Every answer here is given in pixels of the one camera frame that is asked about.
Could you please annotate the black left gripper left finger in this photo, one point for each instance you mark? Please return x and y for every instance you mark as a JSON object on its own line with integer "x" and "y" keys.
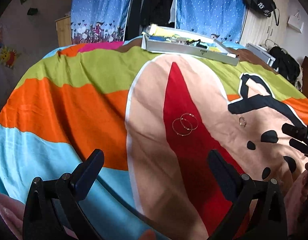
{"x": 52, "y": 208}

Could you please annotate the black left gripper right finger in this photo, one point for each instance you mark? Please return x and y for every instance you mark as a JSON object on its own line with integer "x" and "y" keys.
{"x": 268, "y": 220}

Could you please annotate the left hand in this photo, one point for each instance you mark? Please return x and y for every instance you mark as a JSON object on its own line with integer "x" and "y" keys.
{"x": 11, "y": 223}

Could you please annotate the right hand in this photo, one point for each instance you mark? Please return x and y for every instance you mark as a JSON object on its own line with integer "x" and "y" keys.
{"x": 295, "y": 199}

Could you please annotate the black clothes pile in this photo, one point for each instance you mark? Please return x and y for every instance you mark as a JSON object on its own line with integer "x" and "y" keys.
{"x": 287, "y": 66}

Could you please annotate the white box by bed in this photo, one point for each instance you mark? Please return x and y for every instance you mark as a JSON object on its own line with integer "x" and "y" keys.
{"x": 261, "y": 53}

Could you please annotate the white wooden wardrobe door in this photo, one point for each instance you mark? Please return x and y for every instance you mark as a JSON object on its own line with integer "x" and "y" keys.
{"x": 263, "y": 31}

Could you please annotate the colourful cartoon bed cover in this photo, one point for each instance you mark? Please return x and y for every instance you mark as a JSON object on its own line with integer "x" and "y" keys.
{"x": 123, "y": 101}

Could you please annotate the black hanging bag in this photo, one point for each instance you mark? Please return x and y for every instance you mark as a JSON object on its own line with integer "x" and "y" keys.
{"x": 264, "y": 7}

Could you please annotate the blue dotted wardrobe curtain right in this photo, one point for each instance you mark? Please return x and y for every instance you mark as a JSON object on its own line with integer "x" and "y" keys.
{"x": 220, "y": 19}

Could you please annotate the blue dotted wardrobe curtain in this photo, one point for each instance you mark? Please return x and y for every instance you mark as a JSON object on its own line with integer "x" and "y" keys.
{"x": 94, "y": 21}
{"x": 220, "y": 19}

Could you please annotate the white tray with cartoon lining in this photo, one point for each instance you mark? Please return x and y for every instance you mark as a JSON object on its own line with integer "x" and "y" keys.
{"x": 157, "y": 39}

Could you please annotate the wooden cabinet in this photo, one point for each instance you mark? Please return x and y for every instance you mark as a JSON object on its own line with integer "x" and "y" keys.
{"x": 63, "y": 30}

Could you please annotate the blue dotted wardrobe curtain left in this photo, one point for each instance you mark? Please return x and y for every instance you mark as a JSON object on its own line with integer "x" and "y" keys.
{"x": 94, "y": 21}

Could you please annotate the dark clothes in wardrobe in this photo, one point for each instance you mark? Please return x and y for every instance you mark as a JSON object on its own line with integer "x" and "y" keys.
{"x": 143, "y": 13}

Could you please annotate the white wall box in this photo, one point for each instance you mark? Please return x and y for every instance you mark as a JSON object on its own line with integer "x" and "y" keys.
{"x": 295, "y": 23}

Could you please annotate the yellow sun wall sticker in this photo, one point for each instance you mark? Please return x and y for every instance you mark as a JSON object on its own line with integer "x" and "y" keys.
{"x": 8, "y": 56}

